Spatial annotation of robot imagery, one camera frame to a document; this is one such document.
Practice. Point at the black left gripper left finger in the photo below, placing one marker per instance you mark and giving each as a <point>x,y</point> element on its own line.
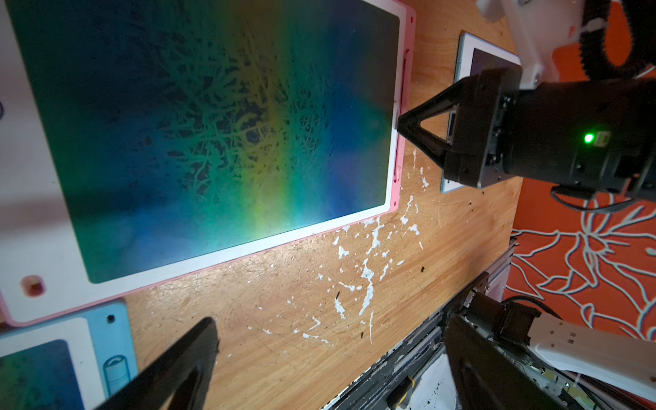
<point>179,378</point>

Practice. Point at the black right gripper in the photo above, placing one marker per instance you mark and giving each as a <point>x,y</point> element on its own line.
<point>474,157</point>

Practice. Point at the blue framed front tablet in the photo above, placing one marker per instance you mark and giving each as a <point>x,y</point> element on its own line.
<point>76,361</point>

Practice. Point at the blue framed tablet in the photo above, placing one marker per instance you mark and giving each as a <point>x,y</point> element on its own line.
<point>475,55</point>
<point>76,361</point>

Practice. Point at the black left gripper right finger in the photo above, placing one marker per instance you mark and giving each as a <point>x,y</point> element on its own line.
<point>484,378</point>

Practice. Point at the pink framed writing tablet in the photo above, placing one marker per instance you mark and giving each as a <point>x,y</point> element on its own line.
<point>145,140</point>

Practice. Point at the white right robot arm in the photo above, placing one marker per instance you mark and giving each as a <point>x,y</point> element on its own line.
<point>573,118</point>

